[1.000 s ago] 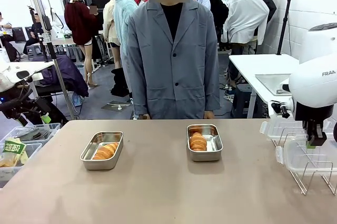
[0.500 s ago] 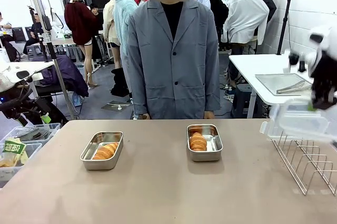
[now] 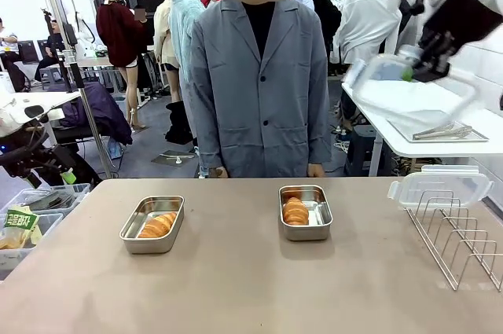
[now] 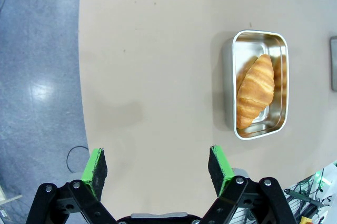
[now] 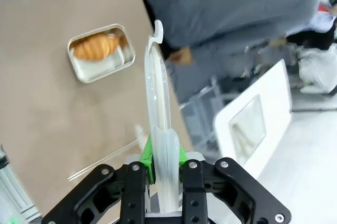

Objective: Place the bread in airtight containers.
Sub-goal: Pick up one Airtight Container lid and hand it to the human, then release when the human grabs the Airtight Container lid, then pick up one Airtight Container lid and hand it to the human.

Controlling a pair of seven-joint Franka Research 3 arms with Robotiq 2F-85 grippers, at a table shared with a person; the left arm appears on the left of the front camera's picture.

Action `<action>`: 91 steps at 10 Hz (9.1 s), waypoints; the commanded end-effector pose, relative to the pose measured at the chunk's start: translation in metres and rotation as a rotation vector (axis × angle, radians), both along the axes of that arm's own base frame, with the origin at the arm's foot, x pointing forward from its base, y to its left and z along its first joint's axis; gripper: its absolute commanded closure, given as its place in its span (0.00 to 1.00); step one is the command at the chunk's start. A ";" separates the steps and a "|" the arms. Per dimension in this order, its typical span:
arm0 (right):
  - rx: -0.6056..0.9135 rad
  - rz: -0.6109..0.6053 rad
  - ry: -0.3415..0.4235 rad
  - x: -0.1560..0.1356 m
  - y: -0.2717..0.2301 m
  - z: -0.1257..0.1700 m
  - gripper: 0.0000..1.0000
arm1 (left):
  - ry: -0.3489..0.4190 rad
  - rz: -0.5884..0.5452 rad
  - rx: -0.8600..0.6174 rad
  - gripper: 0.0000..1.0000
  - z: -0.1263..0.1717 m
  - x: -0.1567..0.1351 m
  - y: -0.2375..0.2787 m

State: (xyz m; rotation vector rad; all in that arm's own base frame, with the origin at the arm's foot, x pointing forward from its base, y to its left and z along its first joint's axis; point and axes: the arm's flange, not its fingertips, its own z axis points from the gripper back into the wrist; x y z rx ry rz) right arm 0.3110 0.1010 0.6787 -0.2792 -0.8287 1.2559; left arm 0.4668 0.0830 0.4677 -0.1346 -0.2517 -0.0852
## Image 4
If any golden brown croissant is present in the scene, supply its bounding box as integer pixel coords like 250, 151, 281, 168
235, 54, 275, 130

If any black looped floor cable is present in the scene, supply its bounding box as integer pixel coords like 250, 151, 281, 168
66, 145, 89, 175

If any rectangular stainless steel container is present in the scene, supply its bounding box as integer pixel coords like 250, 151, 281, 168
222, 29, 290, 141

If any black pen-shaped tool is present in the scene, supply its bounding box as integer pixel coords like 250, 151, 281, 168
283, 188, 325, 208

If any black left gripper right finger with green tip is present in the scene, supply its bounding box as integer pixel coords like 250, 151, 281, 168
201, 145, 298, 224

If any white box with green light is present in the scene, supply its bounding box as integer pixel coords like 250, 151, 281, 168
314, 160, 337, 199

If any flat grey steel lid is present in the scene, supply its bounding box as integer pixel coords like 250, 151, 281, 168
329, 36, 337, 92

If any black left gripper left finger with green tip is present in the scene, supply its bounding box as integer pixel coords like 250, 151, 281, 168
25, 148, 119, 224

